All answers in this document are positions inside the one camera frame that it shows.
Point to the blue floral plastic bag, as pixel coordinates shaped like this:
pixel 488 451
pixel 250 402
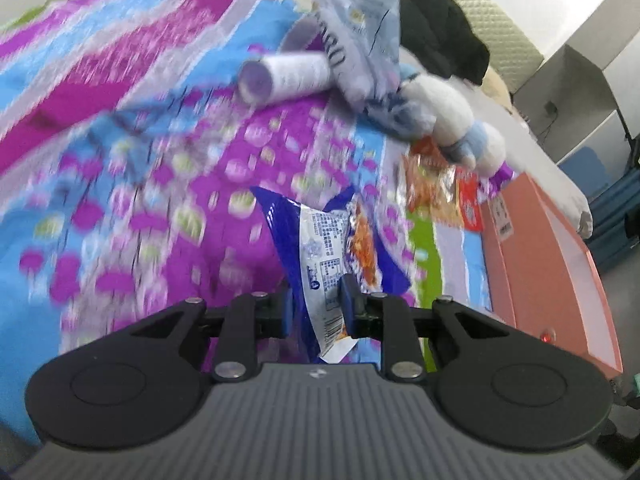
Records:
pixel 360 60

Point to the blue curtain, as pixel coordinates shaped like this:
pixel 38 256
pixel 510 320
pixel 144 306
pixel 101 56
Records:
pixel 617 215

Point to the white and blue plush toy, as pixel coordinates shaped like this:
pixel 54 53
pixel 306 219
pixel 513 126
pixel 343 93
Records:
pixel 450 110

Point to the pink cardboard box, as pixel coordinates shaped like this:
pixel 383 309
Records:
pixel 540 260

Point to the red snack packet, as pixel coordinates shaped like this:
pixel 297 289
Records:
pixel 470 205

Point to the black jacket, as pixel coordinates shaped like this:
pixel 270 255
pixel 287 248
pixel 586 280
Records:
pixel 440 35

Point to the blue and white snack packet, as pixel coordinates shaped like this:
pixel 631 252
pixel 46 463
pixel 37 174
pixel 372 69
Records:
pixel 320 240

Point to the cream quilted headboard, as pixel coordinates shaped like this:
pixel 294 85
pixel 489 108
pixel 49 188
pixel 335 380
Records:
pixel 490 10

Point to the colourful printed bed sheet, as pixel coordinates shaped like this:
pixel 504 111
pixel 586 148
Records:
pixel 125 160

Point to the purple snack packet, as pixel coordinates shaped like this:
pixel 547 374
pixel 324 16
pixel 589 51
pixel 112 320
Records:
pixel 500 177

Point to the white cylindrical bottle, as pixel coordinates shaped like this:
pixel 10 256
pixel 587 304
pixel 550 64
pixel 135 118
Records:
pixel 290 77

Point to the black wall charger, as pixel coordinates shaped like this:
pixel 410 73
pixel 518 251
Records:
pixel 550 108

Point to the grey wardrobe cabinet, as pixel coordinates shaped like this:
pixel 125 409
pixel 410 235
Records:
pixel 580 70

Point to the beige fleece blanket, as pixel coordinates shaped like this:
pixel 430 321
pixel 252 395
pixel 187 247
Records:
pixel 496 91

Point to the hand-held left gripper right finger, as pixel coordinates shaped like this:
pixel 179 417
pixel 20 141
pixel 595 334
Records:
pixel 348 310

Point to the blue board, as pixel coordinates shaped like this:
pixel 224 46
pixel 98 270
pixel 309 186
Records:
pixel 584 172

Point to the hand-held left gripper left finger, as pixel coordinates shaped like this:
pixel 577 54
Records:
pixel 286 312

